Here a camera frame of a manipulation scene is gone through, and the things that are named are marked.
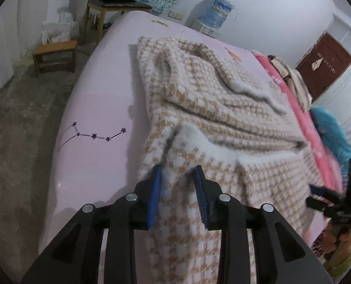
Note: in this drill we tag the brown wooden door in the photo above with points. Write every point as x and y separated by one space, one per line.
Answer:
329 74

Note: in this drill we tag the beige houndstooth coat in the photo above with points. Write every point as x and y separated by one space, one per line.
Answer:
222 109

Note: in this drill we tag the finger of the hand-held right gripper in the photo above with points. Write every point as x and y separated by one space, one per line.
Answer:
320 204
319 190

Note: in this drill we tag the wall socket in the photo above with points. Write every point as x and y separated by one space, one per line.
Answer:
175 14

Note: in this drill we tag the teal fluffy cloth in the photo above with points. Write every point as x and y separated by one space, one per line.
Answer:
332 133

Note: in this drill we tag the small wooden stool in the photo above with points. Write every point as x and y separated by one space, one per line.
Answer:
55 47

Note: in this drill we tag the green fluffy cloth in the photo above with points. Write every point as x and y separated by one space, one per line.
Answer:
341 264

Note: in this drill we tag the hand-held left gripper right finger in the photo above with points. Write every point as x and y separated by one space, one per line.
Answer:
200 195

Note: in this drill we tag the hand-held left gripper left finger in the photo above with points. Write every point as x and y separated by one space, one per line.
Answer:
154 195

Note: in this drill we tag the white water dispenser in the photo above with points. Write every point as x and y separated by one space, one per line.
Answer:
205 29

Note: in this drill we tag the pink floral blanket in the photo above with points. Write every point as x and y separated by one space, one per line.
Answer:
305 118

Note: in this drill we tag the torn beige paper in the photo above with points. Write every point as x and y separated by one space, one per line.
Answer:
316 64

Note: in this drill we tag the beige clothes pile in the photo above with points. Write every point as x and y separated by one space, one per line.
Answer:
296 85

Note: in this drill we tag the person's right hand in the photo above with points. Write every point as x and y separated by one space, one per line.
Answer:
345 238

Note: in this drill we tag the blue water bottle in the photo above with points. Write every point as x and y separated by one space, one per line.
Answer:
218 11

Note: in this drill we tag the white plastic bag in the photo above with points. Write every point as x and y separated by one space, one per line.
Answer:
60 29

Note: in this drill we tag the wooden chair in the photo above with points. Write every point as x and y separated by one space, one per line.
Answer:
119 5

